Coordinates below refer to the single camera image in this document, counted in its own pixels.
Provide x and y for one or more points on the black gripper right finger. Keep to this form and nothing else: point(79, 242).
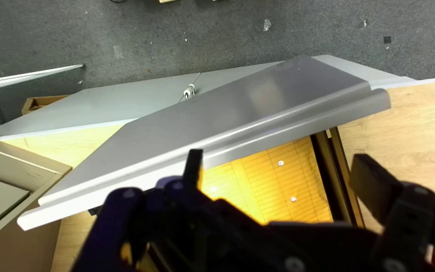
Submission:
point(405, 211)

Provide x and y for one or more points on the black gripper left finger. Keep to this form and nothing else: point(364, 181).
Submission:
point(191, 232)

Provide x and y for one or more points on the white file cabinet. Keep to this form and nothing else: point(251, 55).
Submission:
point(118, 103)

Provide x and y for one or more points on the beige file cabinet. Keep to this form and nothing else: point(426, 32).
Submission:
point(25, 177)

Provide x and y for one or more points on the wooden top desk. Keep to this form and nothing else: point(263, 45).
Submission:
point(401, 138)

